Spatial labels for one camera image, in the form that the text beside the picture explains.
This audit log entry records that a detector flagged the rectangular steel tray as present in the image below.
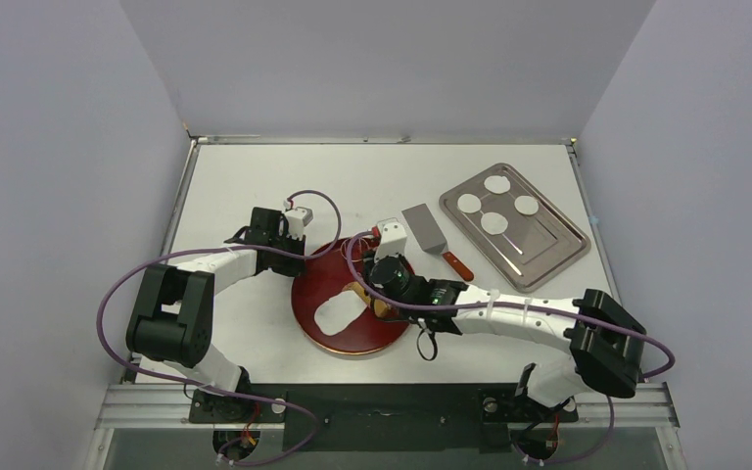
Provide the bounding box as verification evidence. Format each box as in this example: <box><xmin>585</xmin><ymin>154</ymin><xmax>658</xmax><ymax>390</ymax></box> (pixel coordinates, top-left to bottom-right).
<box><xmin>439</xmin><ymin>163</ymin><xmax>590</xmax><ymax>293</ymax></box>

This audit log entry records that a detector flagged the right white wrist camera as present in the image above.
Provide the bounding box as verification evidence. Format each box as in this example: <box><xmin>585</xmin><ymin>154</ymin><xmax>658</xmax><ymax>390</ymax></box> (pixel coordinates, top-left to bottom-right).
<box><xmin>374</xmin><ymin>218</ymin><xmax>407</xmax><ymax>261</ymax></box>

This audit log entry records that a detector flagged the aluminium frame rail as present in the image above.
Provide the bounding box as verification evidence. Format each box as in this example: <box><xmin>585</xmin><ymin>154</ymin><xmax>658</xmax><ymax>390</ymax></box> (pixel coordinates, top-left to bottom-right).
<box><xmin>94</xmin><ymin>384</ymin><xmax>681</xmax><ymax>430</ymax></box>

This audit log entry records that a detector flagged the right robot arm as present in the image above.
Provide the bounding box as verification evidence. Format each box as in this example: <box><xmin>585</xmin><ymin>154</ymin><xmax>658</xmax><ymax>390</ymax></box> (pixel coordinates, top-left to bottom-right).
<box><xmin>361</xmin><ymin>256</ymin><xmax>646</xmax><ymax>419</ymax></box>

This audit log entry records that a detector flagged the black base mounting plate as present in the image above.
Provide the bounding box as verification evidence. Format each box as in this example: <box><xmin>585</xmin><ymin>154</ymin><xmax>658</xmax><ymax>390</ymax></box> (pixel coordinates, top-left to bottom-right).
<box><xmin>201</xmin><ymin>383</ymin><xmax>578</xmax><ymax>453</ymax></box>

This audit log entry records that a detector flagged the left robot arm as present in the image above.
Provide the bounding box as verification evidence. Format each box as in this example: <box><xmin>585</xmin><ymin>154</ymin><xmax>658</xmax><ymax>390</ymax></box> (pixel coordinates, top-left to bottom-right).
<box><xmin>125</xmin><ymin>206</ymin><xmax>312</xmax><ymax>421</ymax></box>

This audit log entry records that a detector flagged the white dough piece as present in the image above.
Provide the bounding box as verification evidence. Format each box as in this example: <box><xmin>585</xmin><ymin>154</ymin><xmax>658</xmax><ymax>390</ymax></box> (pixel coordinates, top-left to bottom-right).
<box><xmin>313</xmin><ymin>290</ymin><xmax>366</xmax><ymax>336</ymax></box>

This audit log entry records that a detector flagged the round red lacquer tray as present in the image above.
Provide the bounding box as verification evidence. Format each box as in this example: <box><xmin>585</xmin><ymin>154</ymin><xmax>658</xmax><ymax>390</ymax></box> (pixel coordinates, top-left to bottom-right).
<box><xmin>291</xmin><ymin>238</ymin><xmax>408</xmax><ymax>355</ymax></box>

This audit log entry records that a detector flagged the wooden dough roller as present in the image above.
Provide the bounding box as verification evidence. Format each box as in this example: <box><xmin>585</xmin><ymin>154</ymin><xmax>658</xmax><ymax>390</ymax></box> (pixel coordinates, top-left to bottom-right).
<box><xmin>354</xmin><ymin>284</ymin><xmax>392</xmax><ymax>320</ymax></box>

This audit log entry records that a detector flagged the white dumpling wrapper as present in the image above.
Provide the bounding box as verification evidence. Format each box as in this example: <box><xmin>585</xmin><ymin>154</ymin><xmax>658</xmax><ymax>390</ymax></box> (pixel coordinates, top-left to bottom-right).
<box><xmin>456</xmin><ymin>194</ymin><xmax>482</xmax><ymax>214</ymax></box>
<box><xmin>514</xmin><ymin>195</ymin><xmax>540</xmax><ymax>216</ymax></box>
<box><xmin>484</xmin><ymin>175</ymin><xmax>511</xmax><ymax>195</ymax></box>
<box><xmin>481</xmin><ymin>212</ymin><xmax>508</xmax><ymax>236</ymax></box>

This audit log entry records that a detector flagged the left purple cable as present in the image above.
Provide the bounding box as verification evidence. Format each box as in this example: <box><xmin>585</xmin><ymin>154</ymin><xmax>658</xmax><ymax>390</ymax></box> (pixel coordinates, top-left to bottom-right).
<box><xmin>95</xmin><ymin>189</ymin><xmax>344</xmax><ymax>469</ymax></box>

